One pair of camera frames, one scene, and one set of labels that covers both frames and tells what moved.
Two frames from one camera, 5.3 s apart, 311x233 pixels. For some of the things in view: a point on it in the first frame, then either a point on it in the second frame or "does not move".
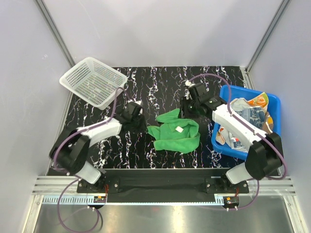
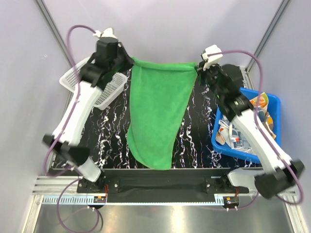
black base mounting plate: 164,185 does not move
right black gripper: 183,112 → 200,72
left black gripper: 142,128 → 129,61
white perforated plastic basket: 94,82 does not move
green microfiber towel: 175,134 → 159,95
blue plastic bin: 274,106 does not move
